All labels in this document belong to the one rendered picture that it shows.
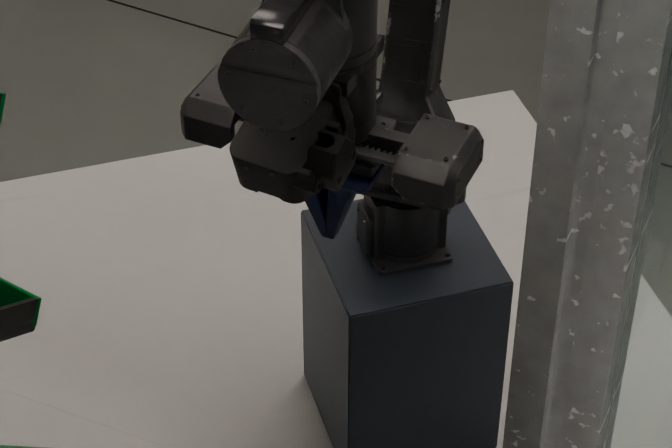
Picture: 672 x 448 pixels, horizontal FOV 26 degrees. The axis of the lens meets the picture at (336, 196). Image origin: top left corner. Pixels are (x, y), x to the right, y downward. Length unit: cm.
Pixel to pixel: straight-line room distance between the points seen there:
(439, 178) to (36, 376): 63
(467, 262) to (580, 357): 76
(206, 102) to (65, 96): 237
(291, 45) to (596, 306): 38
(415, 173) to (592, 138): 48
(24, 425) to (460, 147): 61
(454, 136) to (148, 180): 77
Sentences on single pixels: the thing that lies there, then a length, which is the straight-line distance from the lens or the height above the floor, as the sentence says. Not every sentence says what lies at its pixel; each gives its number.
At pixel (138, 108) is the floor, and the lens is 322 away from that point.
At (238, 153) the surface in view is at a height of 134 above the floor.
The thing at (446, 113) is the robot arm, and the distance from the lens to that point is 111.
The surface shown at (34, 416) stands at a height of 86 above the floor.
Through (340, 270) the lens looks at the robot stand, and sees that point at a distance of 118.
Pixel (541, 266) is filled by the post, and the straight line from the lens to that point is 42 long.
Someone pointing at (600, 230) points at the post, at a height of 159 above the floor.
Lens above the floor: 185
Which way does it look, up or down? 39 degrees down
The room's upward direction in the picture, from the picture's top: straight up
